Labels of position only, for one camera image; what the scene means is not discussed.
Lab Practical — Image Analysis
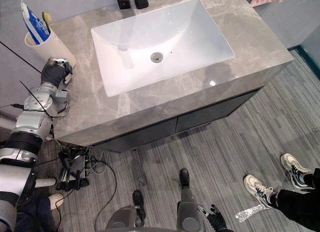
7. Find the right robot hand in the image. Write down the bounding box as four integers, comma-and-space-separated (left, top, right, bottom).
204, 204, 228, 232

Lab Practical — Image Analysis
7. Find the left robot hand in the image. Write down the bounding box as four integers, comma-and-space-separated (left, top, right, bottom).
40, 57, 74, 89

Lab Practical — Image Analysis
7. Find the beige plastic cup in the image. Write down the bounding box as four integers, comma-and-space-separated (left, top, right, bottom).
24, 26, 77, 68

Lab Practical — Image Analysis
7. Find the person's shoe white navy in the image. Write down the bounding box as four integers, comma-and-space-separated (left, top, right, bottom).
243, 174, 279, 209
280, 153, 315, 189

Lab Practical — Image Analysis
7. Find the blue white toothpaste tube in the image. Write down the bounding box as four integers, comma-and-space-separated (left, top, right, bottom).
20, 0, 51, 46

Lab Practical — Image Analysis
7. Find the green yellow toothbrush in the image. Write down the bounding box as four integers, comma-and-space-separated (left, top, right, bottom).
41, 12, 52, 33

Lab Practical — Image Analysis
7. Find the person's leg black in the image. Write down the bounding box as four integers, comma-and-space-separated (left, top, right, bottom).
271, 168, 320, 232

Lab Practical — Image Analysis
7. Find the left silver robot leg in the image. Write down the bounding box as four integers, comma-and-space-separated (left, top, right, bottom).
104, 190, 147, 230

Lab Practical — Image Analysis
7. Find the black electronics device on floor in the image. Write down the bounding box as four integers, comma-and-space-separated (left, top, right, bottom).
55, 147, 91, 191

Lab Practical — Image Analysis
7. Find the black soap dispenser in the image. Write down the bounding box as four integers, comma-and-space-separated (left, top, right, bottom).
116, 0, 131, 10

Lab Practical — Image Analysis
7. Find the grey sink drain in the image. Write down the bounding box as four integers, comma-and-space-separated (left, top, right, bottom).
150, 52, 164, 63

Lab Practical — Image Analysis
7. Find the white rectangular sink basin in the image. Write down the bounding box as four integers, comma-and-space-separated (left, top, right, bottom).
90, 0, 236, 98

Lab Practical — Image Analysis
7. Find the black faucet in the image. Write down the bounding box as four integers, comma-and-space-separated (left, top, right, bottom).
133, 0, 149, 10

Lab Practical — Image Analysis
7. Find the grey marble vanity cabinet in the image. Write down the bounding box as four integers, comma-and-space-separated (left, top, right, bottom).
48, 0, 295, 153

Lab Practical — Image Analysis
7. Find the person's beige shoe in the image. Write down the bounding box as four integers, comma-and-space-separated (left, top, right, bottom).
47, 193, 65, 210

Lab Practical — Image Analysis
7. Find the person's leg dark blue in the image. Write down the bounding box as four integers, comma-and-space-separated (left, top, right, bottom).
15, 194, 59, 232

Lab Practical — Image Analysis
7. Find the black floor cable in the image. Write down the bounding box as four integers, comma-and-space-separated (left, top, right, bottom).
86, 160, 118, 231

